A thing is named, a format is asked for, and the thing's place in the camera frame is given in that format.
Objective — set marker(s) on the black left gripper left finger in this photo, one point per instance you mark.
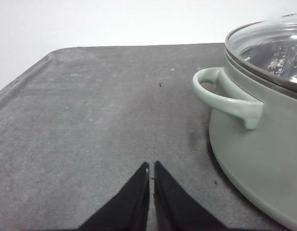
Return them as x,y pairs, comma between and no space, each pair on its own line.
128,209

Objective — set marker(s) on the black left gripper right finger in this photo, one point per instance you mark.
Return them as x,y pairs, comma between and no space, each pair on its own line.
175,210

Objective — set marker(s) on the glass steamer lid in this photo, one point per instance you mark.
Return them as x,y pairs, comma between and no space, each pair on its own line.
268,48

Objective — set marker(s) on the green electric steamer pot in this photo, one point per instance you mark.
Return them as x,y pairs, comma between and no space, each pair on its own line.
253,133

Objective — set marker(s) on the grey table mat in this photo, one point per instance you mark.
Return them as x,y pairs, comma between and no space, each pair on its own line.
81,121

